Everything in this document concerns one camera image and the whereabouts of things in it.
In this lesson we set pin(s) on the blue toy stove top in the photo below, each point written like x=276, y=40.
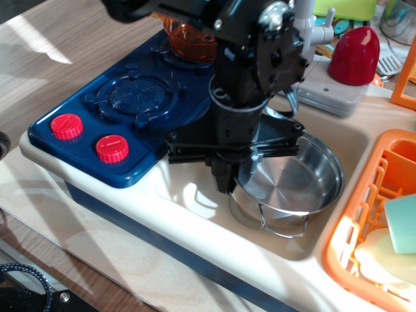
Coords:
x=142, y=97

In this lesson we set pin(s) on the orange plastic frame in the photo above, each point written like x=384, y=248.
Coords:
x=398, y=97

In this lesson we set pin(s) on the dark red toy dispenser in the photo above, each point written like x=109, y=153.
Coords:
x=355, y=57

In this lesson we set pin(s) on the red stove knob right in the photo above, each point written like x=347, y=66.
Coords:
x=112, y=149

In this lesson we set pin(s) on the black base plate with screw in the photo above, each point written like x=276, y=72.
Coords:
x=61, y=301

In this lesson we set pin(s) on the cream toy kitchen sink unit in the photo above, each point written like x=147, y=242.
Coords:
x=179, y=202

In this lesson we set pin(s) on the red stove knob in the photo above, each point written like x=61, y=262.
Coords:
x=66, y=126
x=112, y=149

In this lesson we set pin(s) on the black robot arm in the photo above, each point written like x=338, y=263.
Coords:
x=258, y=59

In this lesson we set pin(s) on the lime green plastic container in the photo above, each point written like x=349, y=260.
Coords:
x=362, y=10

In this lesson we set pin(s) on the orange transparent plastic saucepan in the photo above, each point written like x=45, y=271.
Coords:
x=187, y=42

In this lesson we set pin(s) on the metal slotted spatula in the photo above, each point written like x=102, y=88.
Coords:
x=388, y=66

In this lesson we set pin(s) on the pale yellow plastic plate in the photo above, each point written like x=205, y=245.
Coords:
x=380, y=263

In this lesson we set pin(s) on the small stainless steel pan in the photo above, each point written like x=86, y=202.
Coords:
x=286, y=193

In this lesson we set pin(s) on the grey toy faucet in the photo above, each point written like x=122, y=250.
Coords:
x=319, y=89

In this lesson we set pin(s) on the teal sponge block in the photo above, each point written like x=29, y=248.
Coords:
x=400, y=215

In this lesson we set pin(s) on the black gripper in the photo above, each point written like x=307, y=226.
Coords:
x=234, y=138

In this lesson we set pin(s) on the orange plastic dish rack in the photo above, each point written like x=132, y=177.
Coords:
x=388, y=174

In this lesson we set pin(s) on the red stove knob left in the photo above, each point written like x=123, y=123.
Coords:
x=66, y=126

